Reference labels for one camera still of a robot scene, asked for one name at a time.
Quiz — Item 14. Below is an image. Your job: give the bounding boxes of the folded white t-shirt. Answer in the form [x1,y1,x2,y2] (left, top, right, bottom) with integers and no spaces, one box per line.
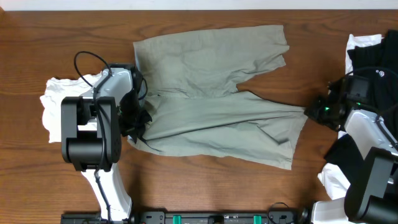
[40,77,91,143]

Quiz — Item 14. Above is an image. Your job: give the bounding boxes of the khaki green shorts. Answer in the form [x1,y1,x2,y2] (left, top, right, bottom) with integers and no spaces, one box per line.
[133,25,307,170]

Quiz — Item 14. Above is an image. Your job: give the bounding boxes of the black garment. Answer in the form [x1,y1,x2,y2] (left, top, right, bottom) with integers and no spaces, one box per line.
[325,30,397,183]

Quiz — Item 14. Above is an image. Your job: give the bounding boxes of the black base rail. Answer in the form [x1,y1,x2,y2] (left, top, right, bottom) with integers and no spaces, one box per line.
[60,202,311,224]

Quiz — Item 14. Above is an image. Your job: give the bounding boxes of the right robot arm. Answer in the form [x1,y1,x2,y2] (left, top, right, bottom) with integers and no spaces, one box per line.
[305,75,397,223]

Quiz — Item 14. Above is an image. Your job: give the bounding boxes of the white garment under pile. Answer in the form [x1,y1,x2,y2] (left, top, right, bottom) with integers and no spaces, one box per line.
[317,33,383,200]

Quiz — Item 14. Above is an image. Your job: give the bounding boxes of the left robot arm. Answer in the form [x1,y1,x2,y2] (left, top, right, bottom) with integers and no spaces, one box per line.
[60,63,152,223]

